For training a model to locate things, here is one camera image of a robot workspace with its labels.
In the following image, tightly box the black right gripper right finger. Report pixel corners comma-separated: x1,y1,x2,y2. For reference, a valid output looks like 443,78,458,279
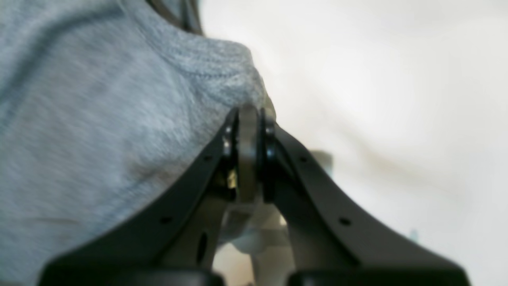
260,110,470,286

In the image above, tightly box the grey t-shirt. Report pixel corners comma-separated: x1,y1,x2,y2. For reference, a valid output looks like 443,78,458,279
0,0,273,286

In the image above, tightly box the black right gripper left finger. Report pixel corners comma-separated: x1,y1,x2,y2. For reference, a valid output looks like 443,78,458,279
38,108,238,286

